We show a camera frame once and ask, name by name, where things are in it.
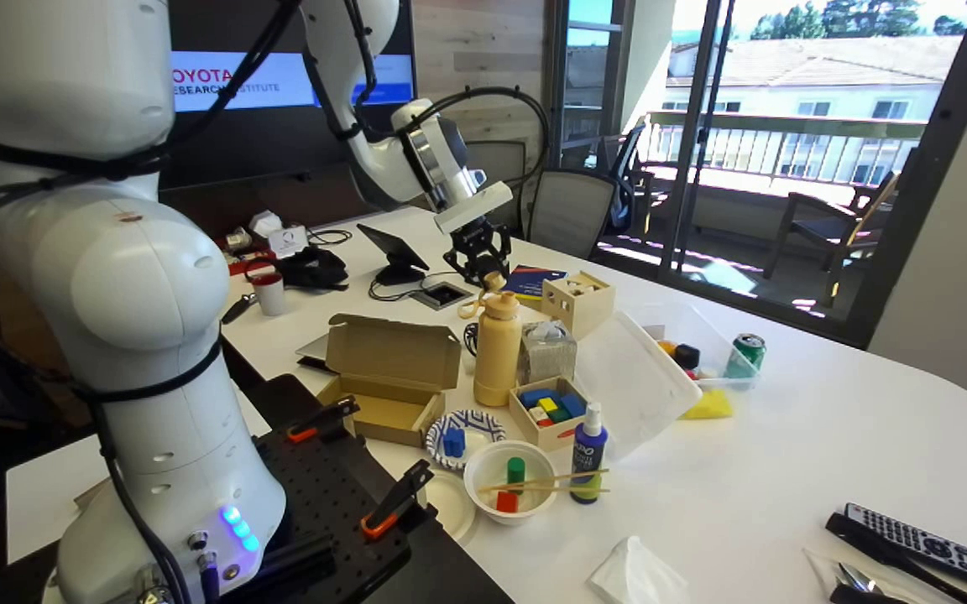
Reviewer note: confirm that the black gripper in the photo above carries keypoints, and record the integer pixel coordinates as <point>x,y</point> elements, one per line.
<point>478,245</point>

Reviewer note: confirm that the white bowl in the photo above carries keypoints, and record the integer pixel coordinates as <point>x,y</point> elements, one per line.
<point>478,505</point>

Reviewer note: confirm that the beige round bottle lid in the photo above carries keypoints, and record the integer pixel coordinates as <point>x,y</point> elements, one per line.
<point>494,288</point>

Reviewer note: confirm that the black perforated base board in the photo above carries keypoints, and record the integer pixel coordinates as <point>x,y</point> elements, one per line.
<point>327,490</point>

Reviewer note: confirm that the black smartphone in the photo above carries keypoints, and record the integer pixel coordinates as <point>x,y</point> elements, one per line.
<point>441,292</point>

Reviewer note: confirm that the red toy piece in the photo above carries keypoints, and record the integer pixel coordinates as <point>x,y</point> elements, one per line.
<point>507,503</point>

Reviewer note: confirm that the blue glue bottle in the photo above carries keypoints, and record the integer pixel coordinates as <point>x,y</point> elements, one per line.
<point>589,459</point>

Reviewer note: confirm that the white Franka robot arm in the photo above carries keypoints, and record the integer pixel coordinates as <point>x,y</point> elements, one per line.
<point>115,281</point>

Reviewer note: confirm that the white cup with red band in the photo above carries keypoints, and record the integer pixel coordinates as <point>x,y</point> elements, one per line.
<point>269,292</point>

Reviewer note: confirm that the wooden box of blocks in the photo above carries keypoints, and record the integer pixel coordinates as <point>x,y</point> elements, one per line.
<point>536,430</point>

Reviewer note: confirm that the wall television screen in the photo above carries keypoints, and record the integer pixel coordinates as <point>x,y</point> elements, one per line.
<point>236,78</point>

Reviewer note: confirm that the blue patterned paper plate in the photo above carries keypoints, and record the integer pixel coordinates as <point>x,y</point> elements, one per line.
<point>480,425</point>

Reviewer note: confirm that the yellow block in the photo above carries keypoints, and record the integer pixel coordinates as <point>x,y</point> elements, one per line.
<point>547,404</point>

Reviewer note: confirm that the small black object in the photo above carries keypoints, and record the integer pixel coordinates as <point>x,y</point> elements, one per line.
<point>685,356</point>

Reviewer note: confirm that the wooden chopstick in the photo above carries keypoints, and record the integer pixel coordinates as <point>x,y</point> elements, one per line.
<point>573,481</point>

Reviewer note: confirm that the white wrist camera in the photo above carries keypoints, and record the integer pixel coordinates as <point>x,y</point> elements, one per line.
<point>478,206</point>

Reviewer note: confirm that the black tablet on stand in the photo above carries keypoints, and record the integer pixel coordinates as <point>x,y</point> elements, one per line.
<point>393,251</point>

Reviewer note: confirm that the green toy piece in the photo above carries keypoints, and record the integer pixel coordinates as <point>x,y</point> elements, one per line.
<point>514,472</point>

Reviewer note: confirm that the dark outdoor chair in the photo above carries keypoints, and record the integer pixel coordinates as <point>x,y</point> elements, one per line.
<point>824,230</point>

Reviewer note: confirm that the black striped flat device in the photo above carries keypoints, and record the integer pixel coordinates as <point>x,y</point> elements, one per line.
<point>932,547</point>

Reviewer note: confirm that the open cardboard box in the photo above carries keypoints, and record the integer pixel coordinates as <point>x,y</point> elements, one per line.
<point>393,356</point>

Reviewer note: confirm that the blue block on plate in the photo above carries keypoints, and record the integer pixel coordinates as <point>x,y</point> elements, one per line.
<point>456,441</point>

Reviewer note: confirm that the black bag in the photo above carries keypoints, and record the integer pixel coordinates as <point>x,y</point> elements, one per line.
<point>312,270</point>

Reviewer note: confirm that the white tissue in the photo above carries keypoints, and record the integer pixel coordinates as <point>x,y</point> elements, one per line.
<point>636,573</point>

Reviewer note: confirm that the grey mesh office chair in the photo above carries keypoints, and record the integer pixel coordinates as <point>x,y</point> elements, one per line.
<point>567,213</point>

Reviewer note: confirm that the wooden shape sorter cube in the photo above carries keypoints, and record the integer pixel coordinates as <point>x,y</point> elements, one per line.
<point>579,302</point>

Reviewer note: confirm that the black clamp with orange tips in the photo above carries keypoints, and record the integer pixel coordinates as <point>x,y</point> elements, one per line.
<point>393,505</point>
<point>321,422</point>

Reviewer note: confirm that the blue rectangular block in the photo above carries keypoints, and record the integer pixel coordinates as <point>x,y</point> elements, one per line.
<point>536,396</point>

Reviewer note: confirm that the blue book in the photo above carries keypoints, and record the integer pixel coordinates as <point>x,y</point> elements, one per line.
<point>536,281</point>

